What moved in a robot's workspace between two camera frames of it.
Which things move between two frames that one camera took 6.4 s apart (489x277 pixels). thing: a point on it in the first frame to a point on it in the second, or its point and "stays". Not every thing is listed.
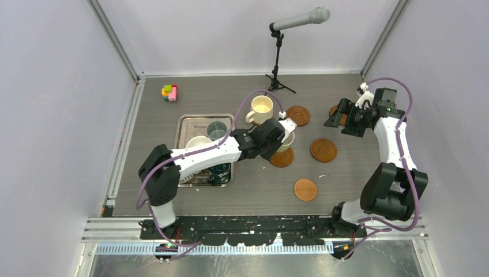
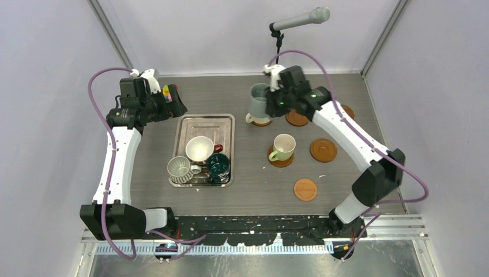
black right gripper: [345, 107] to [272, 108]
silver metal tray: [188, 126] stays
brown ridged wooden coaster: [299, 115] stays
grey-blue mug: [216, 130] to [258, 107]
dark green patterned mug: [219, 174] stays
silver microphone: [319, 15] stays
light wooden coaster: [305, 189] stays
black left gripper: [278, 143] to [175, 108]
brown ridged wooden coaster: [323, 150] stays
